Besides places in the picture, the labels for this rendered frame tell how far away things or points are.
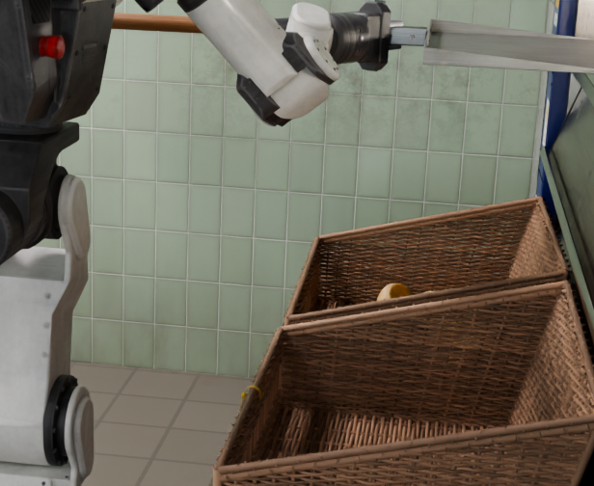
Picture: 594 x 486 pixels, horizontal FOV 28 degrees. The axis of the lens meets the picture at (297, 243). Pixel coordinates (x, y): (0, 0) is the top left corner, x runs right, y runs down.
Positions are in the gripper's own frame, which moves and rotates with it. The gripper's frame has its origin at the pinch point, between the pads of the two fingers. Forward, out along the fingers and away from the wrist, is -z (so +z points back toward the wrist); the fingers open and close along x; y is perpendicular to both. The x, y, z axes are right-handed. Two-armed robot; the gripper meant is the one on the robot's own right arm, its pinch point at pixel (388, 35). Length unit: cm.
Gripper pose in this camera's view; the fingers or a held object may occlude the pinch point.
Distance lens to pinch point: 222.4
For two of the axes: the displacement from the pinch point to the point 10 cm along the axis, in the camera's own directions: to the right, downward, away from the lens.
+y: -7.4, -2.1, 6.4
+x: 0.5, -9.6, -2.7
